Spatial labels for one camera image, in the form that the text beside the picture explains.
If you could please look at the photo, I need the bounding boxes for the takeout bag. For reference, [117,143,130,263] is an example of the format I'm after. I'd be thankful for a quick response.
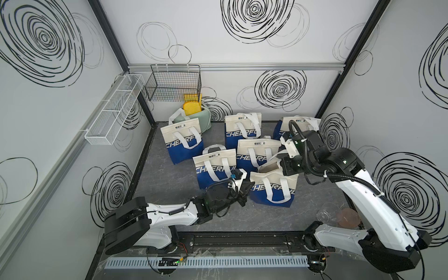
[236,138,281,173]
[225,113,262,149]
[161,119,204,165]
[193,144,237,190]
[249,153,298,208]
[273,115,321,140]

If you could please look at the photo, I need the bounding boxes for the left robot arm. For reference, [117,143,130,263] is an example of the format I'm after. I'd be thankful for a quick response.
[105,179,254,255]

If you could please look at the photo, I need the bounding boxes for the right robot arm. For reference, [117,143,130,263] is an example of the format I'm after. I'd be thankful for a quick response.
[281,138,432,274]

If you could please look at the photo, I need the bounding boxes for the clear plastic cup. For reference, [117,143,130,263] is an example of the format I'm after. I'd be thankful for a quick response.
[316,203,341,225]

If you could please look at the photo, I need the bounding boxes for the pink plastic cup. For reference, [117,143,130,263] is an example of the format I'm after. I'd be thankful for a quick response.
[338,208,361,229]

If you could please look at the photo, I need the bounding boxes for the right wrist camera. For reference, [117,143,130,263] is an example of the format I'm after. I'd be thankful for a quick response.
[280,131,303,159]

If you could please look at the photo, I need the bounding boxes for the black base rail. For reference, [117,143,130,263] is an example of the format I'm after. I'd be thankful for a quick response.
[146,230,337,253]

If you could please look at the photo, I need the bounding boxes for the grey cable duct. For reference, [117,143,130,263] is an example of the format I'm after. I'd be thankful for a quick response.
[105,255,309,270]

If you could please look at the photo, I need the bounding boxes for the black wire basket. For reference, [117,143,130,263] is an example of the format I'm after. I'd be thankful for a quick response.
[145,64,202,102]

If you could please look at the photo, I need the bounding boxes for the white wire shelf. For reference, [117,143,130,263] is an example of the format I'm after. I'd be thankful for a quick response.
[85,73,144,145]

